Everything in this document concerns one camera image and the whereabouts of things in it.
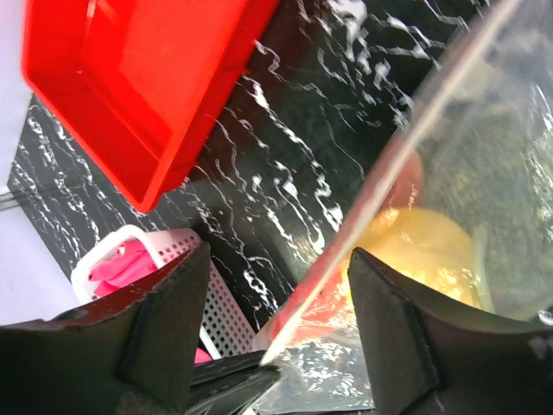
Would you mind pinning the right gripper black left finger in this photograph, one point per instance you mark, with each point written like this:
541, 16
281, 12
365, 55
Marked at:
141, 338

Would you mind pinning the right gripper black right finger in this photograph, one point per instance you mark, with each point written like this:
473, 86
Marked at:
427, 353

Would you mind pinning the clear zip top bag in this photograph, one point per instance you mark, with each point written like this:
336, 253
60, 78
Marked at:
314, 338

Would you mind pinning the yellow fake fruit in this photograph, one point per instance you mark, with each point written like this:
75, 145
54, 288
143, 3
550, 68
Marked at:
427, 247

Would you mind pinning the green fake vegetable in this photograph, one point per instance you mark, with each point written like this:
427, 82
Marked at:
488, 165

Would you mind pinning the white perforated plastic basket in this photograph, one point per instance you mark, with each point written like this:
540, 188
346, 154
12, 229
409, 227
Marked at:
224, 331

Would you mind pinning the pink cloth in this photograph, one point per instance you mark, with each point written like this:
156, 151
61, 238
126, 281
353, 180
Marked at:
130, 262

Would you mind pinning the red plastic tray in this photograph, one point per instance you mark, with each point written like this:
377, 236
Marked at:
140, 84

